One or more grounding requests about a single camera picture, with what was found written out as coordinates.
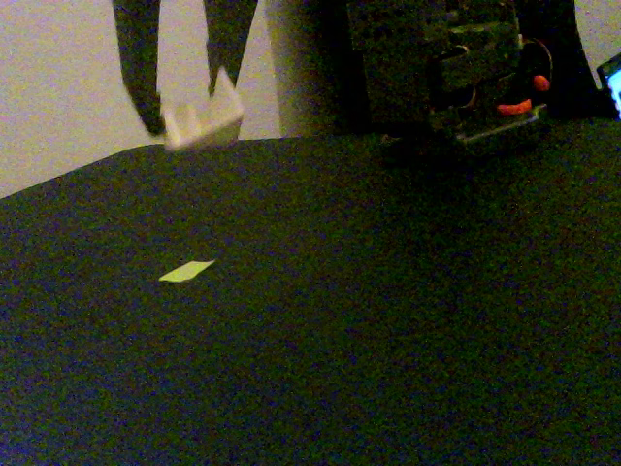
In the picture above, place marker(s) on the yellow paper marker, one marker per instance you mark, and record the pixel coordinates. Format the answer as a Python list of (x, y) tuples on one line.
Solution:
[(186, 272)]

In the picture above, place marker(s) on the white plastic printed part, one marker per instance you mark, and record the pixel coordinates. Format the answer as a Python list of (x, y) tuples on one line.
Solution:
[(208, 123)]

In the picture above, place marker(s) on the black clamp with orange tips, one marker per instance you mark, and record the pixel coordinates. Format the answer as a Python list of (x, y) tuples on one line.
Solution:
[(514, 108)]

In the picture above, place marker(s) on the dark desk mat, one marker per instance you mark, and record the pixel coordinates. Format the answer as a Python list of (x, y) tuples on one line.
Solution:
[(310, 340)]

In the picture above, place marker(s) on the black office chair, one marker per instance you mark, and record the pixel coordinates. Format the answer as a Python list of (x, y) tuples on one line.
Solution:
[(570, 73)]

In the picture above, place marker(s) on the laptop with lit screen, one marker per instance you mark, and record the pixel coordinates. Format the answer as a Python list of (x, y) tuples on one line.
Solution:
[(613, 85)]

